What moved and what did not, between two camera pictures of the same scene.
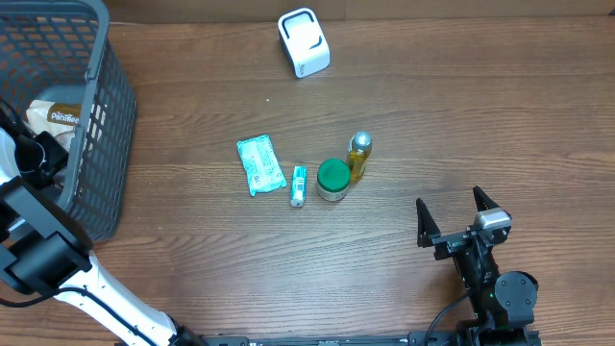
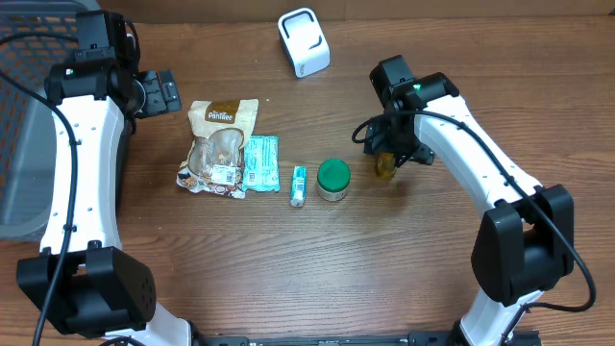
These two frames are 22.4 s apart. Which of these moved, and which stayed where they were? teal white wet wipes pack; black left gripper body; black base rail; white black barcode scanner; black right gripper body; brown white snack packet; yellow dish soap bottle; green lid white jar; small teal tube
Moved: black right gripper body; black left gripper body; brown white snack packet; yellow dish soap bottle
Stayed: black base rail; teal white wet wipes pack; white black barcode scanner; small teal tube; green lid white jar
